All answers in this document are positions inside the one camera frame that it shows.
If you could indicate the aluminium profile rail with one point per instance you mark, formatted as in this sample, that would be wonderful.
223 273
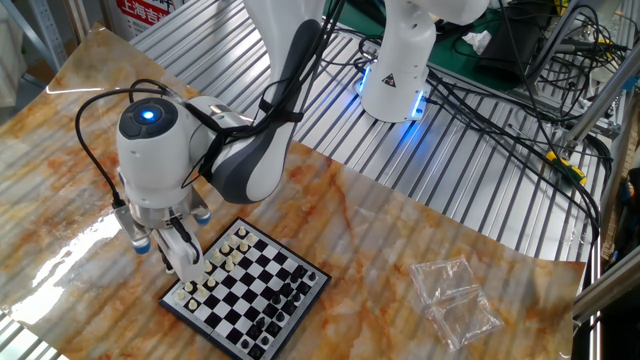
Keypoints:
610 287

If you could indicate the beige wooden slat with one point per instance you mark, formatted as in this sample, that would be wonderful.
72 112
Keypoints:
77 17

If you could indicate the aluminium profile post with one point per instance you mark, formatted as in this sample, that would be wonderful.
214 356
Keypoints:
600 100

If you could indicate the white plastic bag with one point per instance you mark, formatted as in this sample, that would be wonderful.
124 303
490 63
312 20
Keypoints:
10 60

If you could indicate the crumpled white tissue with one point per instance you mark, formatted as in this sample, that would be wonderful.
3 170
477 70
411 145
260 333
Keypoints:
477 41

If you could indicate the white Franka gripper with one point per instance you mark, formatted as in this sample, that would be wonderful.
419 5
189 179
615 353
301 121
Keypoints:
182 260

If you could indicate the grey steel shelf frame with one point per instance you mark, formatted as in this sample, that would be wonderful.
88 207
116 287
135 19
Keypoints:
49 30

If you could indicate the clear plastic zip bag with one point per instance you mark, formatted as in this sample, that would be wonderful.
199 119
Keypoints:
442 277
467 322

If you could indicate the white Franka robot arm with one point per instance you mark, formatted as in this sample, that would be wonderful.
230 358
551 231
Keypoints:
160 165

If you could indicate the white box with red print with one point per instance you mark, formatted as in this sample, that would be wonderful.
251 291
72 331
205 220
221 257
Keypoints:
145 15

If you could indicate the grey metal pole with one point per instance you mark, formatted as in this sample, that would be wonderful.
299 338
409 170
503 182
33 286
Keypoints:
562 42

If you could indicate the black box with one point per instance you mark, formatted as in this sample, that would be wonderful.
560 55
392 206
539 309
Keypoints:
515 50

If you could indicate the black and white chessboard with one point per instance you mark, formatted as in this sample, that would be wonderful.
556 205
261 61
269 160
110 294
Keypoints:
250 300

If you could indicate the black chess piece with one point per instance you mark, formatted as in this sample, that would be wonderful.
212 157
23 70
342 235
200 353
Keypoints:
280 316
265 340
303 287
256 351
272 328
296 296
289 306
312 276

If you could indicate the black chess pawn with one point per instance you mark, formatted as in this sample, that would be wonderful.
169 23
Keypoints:
245 344
275 299
294 279
286 289
260 322
299 271

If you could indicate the orange marble pattern mat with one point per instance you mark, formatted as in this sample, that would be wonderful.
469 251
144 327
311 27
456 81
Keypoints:
50 225

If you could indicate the aluminium table edge rail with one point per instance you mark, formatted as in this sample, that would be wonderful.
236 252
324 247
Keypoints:
594 320

